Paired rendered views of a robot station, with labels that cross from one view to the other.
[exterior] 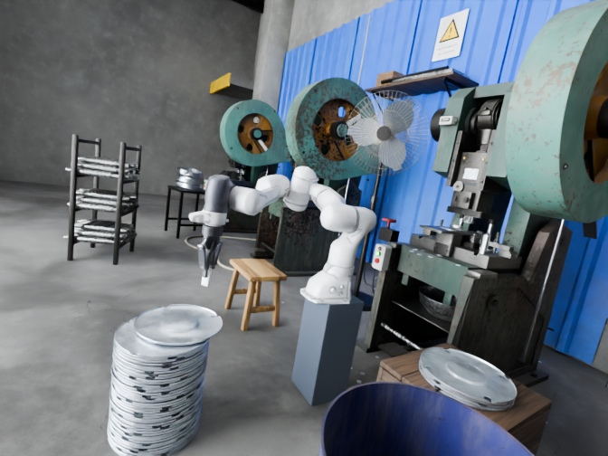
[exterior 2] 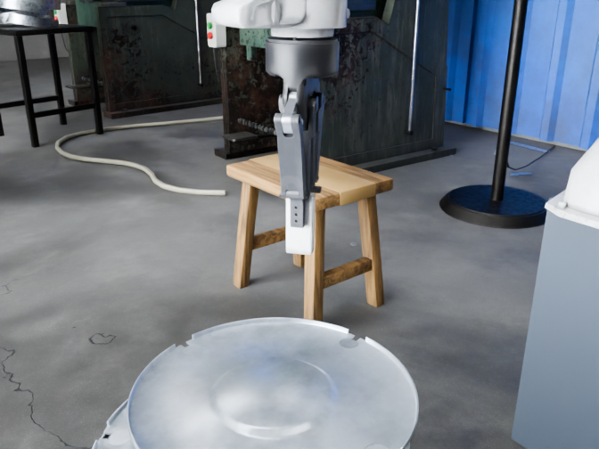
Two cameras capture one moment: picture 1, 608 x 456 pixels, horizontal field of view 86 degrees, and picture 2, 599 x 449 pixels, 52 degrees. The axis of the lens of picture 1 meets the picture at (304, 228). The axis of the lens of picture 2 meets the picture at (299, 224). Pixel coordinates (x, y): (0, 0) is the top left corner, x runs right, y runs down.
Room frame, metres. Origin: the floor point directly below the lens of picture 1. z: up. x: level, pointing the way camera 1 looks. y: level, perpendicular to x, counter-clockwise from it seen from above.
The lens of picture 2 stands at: (0.55, 0.40, 0.75)
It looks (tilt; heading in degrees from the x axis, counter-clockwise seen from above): 22 degrees down; 354
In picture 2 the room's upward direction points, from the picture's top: straight up
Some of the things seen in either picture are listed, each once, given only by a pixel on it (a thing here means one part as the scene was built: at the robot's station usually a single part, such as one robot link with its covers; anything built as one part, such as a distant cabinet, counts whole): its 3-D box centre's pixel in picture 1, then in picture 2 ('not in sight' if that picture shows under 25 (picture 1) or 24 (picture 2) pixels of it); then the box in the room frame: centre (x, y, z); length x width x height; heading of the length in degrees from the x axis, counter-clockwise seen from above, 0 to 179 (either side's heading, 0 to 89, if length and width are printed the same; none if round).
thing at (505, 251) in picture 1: (498, 242); not in sight; (1.57, -0.94, 0.76); 0.17 x 0.06 x 0.10; 32
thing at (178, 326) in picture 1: (180, 322); (274, 392); (1.07, 0.38, 0.36); 0.29 x 0.29 x 0.01
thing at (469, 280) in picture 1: (517, 308); not in sight; (1.57, -1.11, 0.45); 0.92 x 0.12 x 0.90; 122
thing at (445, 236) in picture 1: (443, 241); not in sight; (1.62, -0.70, 0.72); 0.25 x 0.14 x 0.14; 122
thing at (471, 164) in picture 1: (474, 180); not in sight; (1.69, -0.81, 1.04); 0.17 x 0.15 x 0.30; 122
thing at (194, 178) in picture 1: (188, 201); (36, 56); (3.87, 1.41, 0.40); 0.45 x 0.40 x 0.79; 44
